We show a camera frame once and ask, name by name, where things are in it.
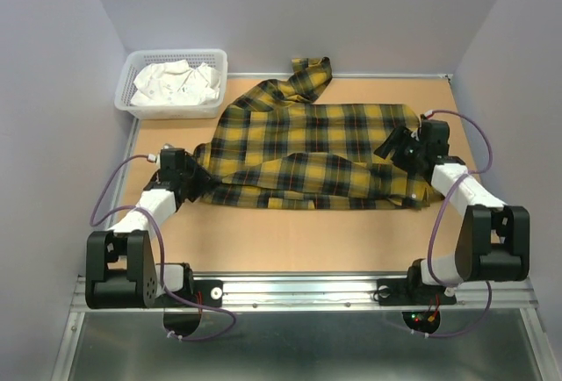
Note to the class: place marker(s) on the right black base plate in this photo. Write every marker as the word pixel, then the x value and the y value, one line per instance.
pixel 399 292

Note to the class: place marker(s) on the yellow plaid long sleeve shirt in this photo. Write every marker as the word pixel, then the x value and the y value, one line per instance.
pixel 275 147

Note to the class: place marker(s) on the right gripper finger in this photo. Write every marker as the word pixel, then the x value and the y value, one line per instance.
pixel 401 156
pixel 395 143

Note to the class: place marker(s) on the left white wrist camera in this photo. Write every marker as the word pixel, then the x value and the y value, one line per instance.
pixel 156 158

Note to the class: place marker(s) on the aluminium mounting rail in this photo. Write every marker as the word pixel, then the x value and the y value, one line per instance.
pixel 309 292

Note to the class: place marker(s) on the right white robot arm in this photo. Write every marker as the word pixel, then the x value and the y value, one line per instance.
pixel 494 240

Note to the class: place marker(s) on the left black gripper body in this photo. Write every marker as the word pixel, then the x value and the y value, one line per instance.
pixel 184 176

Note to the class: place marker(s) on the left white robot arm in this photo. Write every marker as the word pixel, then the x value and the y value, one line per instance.
pixel 125 263

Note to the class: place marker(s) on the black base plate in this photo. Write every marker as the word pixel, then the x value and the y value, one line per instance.
pixel 207 292
pixel 399 292

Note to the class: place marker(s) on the white perforated plastic basket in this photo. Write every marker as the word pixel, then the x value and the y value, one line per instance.
pixel 136 61

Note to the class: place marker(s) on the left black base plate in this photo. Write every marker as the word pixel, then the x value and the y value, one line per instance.
pixel 207 292

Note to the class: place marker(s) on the white long sleeve shirt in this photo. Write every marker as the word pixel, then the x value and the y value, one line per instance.
pixel 176 84

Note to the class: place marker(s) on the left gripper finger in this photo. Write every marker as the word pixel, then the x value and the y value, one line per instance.
pixel 199 188
pixel 197 173

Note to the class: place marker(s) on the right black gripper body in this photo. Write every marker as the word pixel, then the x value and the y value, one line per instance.
pixel 415 149

